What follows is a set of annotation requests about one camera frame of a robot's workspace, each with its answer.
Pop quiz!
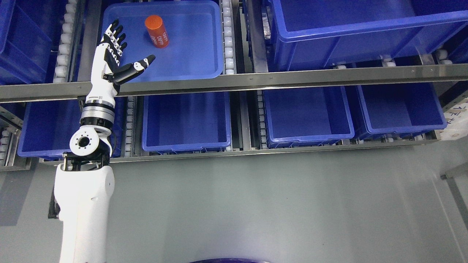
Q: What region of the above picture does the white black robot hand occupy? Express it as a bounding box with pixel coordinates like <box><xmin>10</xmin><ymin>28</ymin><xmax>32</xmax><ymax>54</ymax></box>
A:
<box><xmin>85</xmin><ymin>19</ymin><xmax>155</xmax><ymax>107</ymax></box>

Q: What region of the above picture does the orange cylindrical capacitor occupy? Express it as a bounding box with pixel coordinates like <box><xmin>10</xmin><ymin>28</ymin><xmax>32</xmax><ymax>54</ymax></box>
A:
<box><xmin>145</xmin><ymin>15</ymin><xmax>169</xmax><ymax>49</ymax></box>

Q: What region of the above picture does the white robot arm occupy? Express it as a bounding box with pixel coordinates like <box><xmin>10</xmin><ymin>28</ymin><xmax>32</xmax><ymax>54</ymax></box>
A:
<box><xmin>53</xmin><ymin>102</ymin><xmax>115</xmax><ymax>263</ymax></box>

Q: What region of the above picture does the stainless steel desk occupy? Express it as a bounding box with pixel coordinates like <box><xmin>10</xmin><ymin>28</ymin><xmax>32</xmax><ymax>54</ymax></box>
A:
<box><xmin>440</xmin><ymin>163</ymin><xmax>468</xmax><ymax>228</ymax></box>

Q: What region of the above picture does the blue bin lower left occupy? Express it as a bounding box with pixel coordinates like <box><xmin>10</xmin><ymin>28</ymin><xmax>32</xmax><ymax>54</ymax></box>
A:
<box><xmin>17</xmin><ymin>99</ymin><xmax>110</xmax><ymax>160</ymax></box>

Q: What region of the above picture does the blue bin lower middle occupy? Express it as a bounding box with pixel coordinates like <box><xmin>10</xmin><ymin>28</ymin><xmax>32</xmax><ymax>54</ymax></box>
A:
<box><xmin>141</xmin><ymin>92</ymin><xmax>232</xmax><ymax>155</ymax></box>

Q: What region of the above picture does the blue bin upper left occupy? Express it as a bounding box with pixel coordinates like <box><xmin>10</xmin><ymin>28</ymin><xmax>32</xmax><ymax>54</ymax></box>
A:
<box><xmin>0</xmin><ymin>0</ymin><xmax>68</xmax><ymax>85</ymax></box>

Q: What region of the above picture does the shallow blue plastic tray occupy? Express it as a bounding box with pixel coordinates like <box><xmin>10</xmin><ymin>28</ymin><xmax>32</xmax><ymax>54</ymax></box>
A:
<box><xmin>102</xmin><ymin>0</ymin><xmax>224</xmax><ymax>82</ymax></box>

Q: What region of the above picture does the blue bin lower centre-right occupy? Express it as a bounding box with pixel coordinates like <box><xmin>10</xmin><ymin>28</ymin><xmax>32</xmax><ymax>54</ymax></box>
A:
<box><xmin>263</xmin><ymin>86</ymin><xmax>355</xmax><ymax>149</ymax></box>

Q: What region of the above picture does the large blue bin upper right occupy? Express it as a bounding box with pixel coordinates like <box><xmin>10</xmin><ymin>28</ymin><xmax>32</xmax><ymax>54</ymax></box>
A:
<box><xmin>264</xmin><ymin>0</ymin><xmax>468</xmax><ymax>72</ymax></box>

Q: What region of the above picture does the blue bin lower right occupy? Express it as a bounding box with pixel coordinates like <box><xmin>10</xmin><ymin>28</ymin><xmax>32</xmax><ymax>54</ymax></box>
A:
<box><xmin>345</xmin><ymin>82</ymin><xmax>447</xmax><ymax>140</ymax></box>

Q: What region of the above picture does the white sign board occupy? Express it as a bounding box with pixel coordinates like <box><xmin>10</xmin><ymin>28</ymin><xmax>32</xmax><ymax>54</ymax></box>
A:
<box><xmin>439</xmin><ymin>97</ymin><xmax>468</xmax><ymax>141</ymax></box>

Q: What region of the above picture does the steel shelf rack frame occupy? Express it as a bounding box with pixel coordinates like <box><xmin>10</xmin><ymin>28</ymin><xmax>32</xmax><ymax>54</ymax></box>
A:
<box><xmin>1</xmin><ymin>64</ymin><xmax>468</xmax><ymax>163</ymax></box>

